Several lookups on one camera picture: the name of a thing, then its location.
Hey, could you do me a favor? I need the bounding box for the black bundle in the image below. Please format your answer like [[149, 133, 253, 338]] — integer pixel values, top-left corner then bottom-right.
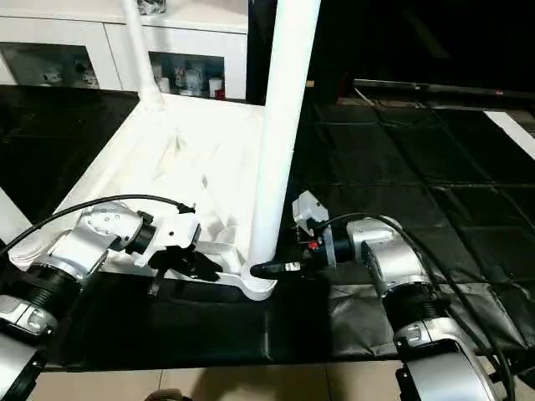
[[138, 0, 168, 16]]

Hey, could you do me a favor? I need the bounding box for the white plastic table top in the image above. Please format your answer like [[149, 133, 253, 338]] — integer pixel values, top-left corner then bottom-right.
[[7, 94, 278, 302]]

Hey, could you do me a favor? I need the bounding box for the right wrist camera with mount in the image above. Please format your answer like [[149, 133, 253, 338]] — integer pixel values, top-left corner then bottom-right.
[[291, 190, 329, 235]]

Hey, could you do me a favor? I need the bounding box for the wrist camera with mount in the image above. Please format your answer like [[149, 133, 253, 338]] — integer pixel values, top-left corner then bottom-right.
[[134, 213, 201, 270], [291, 190, 329, 235]]

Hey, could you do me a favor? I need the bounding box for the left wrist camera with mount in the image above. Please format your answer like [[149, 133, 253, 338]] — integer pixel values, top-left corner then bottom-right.
[[134, 213, 201, 270]]

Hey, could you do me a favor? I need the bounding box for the white cabinet with glass doors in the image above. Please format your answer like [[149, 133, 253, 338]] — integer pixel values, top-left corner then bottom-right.
[[0, 0, 250, 99]]

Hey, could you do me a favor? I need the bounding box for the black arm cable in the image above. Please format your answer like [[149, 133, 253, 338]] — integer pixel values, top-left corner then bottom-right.
[[318, 213, 515, 393], [0, 195, 195, 256]]

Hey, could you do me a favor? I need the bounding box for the black flat bar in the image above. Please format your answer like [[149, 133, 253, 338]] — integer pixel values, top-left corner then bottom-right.
[[355, 79, 535, 101]]

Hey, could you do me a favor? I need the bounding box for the white board strip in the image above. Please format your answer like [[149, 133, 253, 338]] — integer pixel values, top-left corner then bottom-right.
[[487, 110, 535, 160]]

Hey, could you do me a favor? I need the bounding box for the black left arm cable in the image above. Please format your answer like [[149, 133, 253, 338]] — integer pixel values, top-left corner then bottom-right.
[[0, 195, 195, 256]]

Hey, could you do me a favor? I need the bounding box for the black work mat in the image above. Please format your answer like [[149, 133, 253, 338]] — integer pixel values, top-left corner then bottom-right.
[[0, 84, 535, 368]]

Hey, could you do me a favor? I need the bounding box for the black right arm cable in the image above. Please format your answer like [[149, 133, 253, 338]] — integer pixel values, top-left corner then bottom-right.
[[318, 213, 515, 393]]

